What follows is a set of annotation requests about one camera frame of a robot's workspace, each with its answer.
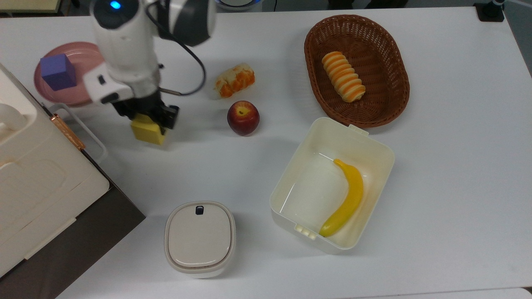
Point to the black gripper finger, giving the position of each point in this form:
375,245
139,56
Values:
124,109
170,116

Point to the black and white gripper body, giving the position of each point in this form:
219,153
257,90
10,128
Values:
120,88

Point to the red apple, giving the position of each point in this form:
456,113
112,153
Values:
243,118

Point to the orange striped spiral bread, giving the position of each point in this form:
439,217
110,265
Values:
344,77

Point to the pale yellow side table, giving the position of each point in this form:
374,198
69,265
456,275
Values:
29,5

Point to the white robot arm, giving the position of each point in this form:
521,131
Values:
124,41

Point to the brown wicker basket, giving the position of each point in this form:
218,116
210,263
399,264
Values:
374,104

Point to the purple cube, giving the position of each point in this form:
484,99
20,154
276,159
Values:
58,71

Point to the yellow banana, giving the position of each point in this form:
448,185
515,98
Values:
351,195

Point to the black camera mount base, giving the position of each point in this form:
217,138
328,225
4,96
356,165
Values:
489,11

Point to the small white lidded container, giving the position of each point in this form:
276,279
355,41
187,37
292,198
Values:
199,238

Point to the yellow cube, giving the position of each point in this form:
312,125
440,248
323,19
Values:
146,131

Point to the orange glazed bread roll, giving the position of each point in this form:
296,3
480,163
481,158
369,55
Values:
235,80

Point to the white microwave oven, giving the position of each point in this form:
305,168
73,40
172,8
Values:
37,182

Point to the open white plastic box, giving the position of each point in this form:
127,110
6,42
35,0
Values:
316,195

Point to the pink plate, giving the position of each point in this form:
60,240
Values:
89,58

